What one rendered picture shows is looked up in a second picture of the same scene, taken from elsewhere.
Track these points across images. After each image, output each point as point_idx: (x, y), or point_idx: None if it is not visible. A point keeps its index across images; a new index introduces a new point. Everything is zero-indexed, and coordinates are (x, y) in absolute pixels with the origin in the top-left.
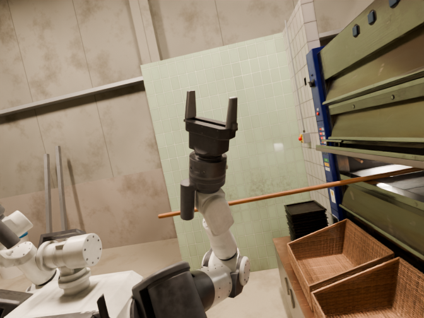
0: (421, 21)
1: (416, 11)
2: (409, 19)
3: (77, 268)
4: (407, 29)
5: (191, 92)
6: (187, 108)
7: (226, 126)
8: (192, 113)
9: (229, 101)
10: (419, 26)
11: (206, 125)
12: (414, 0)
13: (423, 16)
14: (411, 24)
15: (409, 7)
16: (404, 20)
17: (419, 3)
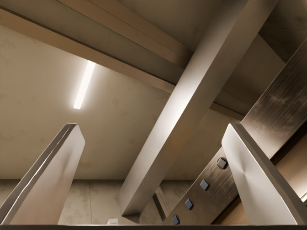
0: (217, 214)
1: (209, 208)
2: (207, 215)
3: None
4: (209, 223)
5: (78, 133)
6: (39, 169)
7: (299, 217)
8: (42, 216)
9: (237, 130)
10: (215, 220)
11: (190, 225)
12: (204, 202)
13: (217, 211)
14: (210, 218)
15: (203, 207)
16: (203, 216)
17: (209, 203)
